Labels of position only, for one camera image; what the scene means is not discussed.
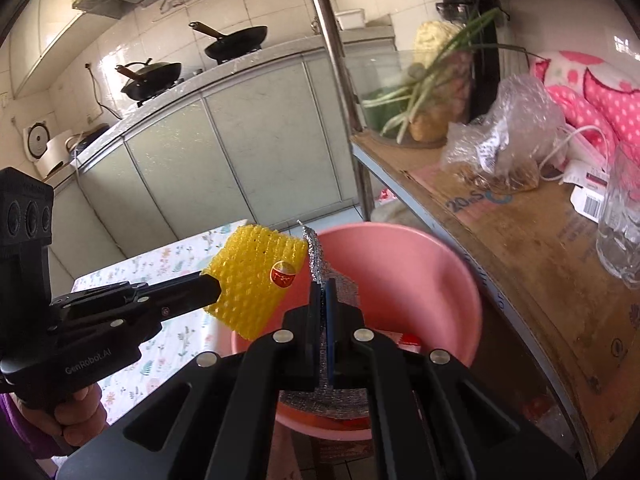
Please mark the pink polka dot bag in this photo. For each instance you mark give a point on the pink polka dot bag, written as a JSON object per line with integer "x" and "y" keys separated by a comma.
{"x": 590, "y": 95}

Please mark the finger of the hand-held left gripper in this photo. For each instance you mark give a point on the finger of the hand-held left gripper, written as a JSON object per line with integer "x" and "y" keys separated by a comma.
{"x": 190, "y": 291}

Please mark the brown cardboard sheet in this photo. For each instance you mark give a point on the brown cardboard sheet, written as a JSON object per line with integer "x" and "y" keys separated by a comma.
{"x": 525, "y": 270}

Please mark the pink plastic basin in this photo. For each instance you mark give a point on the pink plastic basin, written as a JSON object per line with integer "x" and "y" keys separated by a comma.
{"x": 400, "y": 280}

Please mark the black frying pan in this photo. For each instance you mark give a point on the black frying pan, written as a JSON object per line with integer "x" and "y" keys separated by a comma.
{"x": 235, "y": 42}

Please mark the red and white plastic bag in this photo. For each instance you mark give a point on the red and white plastic bag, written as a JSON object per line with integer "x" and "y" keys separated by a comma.
{"x": 392, "y": 205}

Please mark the green onions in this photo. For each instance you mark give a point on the green onions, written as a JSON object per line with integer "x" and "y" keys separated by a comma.
{"x": 425, "y": 85}

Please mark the black induction cooker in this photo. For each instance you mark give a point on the black induction cooker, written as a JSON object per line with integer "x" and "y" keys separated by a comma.
{"x": 87, "y": 137}

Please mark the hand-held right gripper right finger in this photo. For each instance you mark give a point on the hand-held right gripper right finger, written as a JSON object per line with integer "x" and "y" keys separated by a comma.
{"x": 330, "y": 332}

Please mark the metal shelf rack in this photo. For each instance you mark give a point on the metal shelf rack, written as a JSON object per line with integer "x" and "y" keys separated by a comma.
{"x": 335, "y": 60}

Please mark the white rectangular container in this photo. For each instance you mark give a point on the white rectangular container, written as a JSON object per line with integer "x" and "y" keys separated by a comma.
{"x": 350, "y": 19}

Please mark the black blender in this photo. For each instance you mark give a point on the black blender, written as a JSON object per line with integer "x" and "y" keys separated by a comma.
{"x": 487, "y": 75}

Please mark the person's left hand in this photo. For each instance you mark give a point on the person's left hand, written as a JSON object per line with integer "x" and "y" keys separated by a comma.
{"x": 75, "y": 415}

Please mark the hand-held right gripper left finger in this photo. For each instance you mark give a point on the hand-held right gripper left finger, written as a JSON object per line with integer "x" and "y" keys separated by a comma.
{"x": 300, "y": 350}

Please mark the white rice cooker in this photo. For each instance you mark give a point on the white rice cooker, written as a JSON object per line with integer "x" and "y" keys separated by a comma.
{"x": 42, "y": 147}

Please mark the white labelled packet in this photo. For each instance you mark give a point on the white labelled packet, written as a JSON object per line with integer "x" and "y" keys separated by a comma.
{"x": 587, "y": 195}

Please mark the crumpled clear plastic bag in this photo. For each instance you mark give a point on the crumpled clear plastic bag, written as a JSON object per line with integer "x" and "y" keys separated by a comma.
{"x": 520, "y": 125}

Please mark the silver mesh pad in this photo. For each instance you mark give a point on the silver mesh pad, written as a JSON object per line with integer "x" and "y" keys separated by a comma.
{"x": 317, "y": 255}

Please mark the grey kitchen cabinet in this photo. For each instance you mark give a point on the grey kitchen cabinet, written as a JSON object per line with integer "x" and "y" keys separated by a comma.
{"x": 225, "y": 160}

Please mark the black wok with lid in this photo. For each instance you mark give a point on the black wok with lid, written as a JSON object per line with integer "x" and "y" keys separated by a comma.
{"x": 150, "y": 80}

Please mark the cauliflower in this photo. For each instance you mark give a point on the cauliflower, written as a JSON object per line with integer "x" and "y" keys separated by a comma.
{"x": 435, "y": 37}

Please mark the yellow foam net with sticker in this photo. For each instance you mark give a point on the yellow foam net with sticker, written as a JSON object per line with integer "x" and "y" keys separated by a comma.
{"x": 250, "y": 270}

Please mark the clear drinking glass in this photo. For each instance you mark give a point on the clear drinking glass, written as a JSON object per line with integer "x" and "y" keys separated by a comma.
{"x": 620, "y": 220}

